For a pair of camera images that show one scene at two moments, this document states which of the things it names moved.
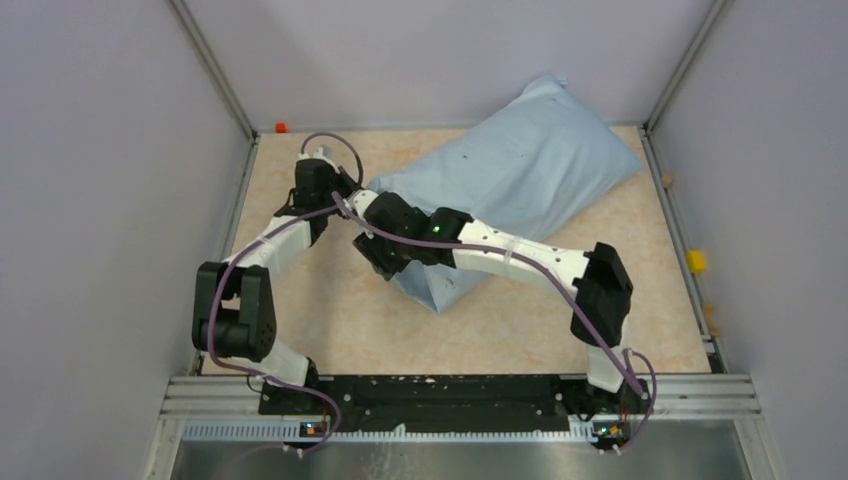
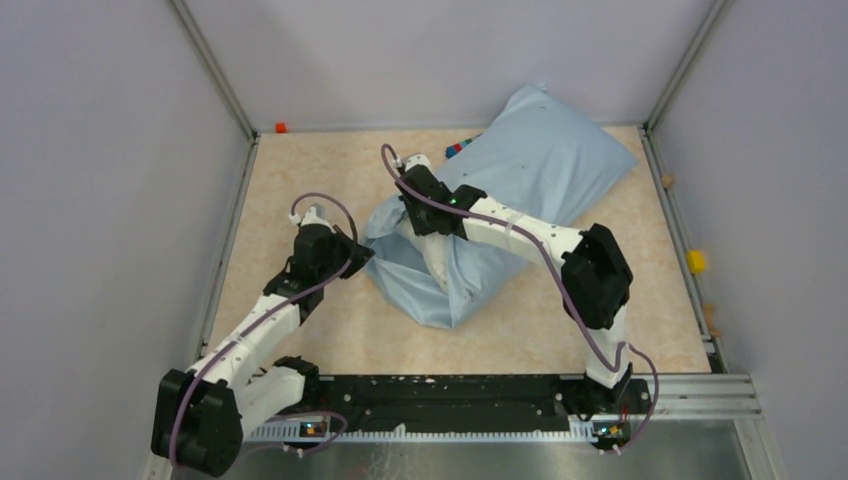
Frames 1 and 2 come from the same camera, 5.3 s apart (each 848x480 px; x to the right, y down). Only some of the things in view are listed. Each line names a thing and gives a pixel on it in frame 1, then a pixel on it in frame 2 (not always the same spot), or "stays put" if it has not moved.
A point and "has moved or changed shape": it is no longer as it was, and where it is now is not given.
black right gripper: x=370 y=249 → x=420 y=228
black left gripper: x=342 y=178 → x=358 y=254
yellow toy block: x=696 y=260 stays put
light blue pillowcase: x=523 y=162 has moved or changed shape
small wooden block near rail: x=709 y=310 stays put
